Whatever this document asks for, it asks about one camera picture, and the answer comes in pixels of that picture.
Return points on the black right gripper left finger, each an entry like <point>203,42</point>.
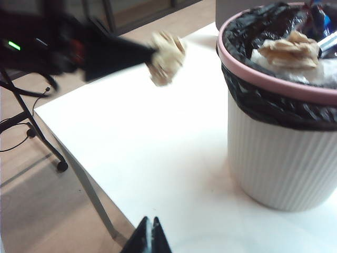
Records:
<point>139,239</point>

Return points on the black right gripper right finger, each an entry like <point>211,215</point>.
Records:
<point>159,239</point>

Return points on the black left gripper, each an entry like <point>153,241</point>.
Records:
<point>71,44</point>

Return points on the brown paper ball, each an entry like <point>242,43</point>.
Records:
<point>168,58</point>
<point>289,52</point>

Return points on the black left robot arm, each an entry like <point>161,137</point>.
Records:
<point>23,26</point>

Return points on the white ribbed trash can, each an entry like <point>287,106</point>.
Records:
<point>276,163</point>

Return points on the black plastic trash bag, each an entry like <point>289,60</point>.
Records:
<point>263,105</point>

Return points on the white plastic trash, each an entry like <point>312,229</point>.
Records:
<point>302,75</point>

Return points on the white table leg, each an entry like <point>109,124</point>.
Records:
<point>92,189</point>

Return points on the black robot stand leg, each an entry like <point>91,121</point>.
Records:
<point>62,166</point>

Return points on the grey desk divider panel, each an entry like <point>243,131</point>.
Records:
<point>229,8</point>

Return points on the blue red snack wrapper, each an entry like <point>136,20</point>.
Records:
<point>319,15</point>

